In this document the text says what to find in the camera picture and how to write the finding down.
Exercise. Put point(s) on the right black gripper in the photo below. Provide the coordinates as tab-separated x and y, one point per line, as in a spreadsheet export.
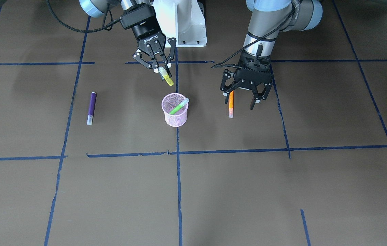
146	35

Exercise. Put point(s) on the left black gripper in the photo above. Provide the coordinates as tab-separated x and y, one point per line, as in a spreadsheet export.
227	81

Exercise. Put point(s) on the orange highlighter pen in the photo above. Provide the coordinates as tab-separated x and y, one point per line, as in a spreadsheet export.
231	105

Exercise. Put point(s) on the yellow highlighter pen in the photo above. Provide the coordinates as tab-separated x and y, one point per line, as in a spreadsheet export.
165	75

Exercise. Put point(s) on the green highlighter pen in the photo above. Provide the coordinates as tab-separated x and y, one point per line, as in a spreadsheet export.
179	106

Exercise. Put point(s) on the purple highlighter pen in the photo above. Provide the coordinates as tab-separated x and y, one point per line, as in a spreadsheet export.
91	108

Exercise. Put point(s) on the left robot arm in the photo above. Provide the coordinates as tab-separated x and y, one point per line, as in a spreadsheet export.
269	17

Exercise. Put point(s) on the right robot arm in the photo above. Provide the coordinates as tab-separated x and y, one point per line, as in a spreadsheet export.
113	9

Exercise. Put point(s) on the pink mesh pen holder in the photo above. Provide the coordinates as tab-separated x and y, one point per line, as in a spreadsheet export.
168	103

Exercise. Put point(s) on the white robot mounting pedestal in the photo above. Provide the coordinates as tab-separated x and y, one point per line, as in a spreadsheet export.
182	20

